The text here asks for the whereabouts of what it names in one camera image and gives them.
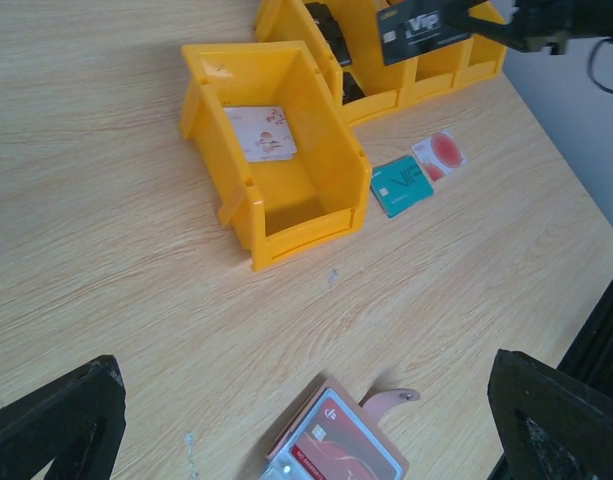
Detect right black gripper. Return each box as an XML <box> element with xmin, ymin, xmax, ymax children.
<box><xmin>441</xmin><ymin>0</ymin><xmax>613</xmax><ymax>55</ymax></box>

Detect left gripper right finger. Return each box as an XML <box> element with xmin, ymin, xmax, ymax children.
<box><xmin>487</xmin><ymin>350</ymin><xmax>613</xmax><ymax>479</ymax></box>

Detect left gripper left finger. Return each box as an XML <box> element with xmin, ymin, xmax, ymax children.
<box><xmin>0</xmin><ymin>355</ymin><xmax>126</xmax><ymax>479</ymax></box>

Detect black VIP card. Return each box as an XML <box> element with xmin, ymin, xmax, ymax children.
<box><xmin>376</xmin><ymin>0</ymin><xmax>472</xmax><ymax>66</ymax></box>

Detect white card with red circles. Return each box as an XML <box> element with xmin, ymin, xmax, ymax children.
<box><xmin>411</xmin><ymin>130</ymin><xmax>467</xmax><ymax>182</ymax></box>

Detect teal card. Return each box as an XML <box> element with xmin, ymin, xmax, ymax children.
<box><xmin>370</xmin><ymin>155</ymin><xmax>434</xmax><ymax>218</ymax></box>

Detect yellow bin with blue cards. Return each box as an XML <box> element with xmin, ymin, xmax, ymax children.
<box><xmin>454</xmin><ymin>1</ymin><xmax>507</xmax><ymax>88</ymax></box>

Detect yellow bin with red cards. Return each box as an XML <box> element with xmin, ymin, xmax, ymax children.
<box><xmin>406</xmin><ymin>38</ymin><xmax>474</xmax><ymax>106</ymax></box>

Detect yellow bin with black cards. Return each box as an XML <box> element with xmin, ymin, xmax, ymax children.
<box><xmin>254</xmin><ymin>0</ymin><xmax>416</xmax><ymax>126</ymax></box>

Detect black card stack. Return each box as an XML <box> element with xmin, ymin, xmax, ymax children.
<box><xmin>342</xmin><ymin>71</ymin><xmax>365</xmax><ymax>105</ymax></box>
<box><xmin>305</xmin><ymin>2</ymin><xmax>352</xmax><ymax>67</ymax></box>

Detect red VIP card in holder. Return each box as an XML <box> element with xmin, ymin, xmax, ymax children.
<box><xmin>289</xmin><ymin>391</ymin><xmax>402</xmax><ymax>480</ymax></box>

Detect yellow bin with beige cards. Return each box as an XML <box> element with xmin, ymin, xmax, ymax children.
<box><xmin>180</xmin><ymin>41</ymin><xmax>371</xmax><ymax>271</ymax></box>

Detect beige card stack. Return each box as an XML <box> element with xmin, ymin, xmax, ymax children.
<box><xmin>224</xmin><ymin>106</ymin><xmax>297</xmax><ymax>163</ymax></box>

